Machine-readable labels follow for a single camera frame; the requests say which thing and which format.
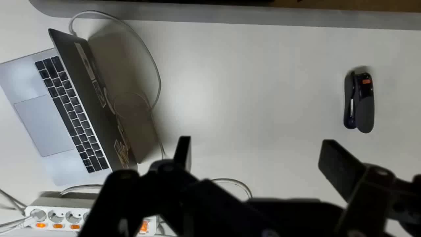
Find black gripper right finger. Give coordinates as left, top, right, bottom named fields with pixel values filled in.
left=319, top=139, right=366, bottom=201

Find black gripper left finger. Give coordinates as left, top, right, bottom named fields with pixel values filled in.
left=173, top=135, right=191, bottom=171

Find silver laptop with stickers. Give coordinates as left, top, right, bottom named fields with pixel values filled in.
left=0, top=28, right=139, bottom=185

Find black stapler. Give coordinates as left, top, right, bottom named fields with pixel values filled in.
left=344, top=69, right=375, bottom=132

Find white power strip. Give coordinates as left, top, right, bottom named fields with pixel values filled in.
left=24, top=190, right=160, bottom=237

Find white charging cable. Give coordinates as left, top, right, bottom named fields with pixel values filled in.
left=58, top=10, right=256, bottom=200

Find grey cables at left edge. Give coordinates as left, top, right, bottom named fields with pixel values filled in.
left=0, top=188, right=29, bottom=233

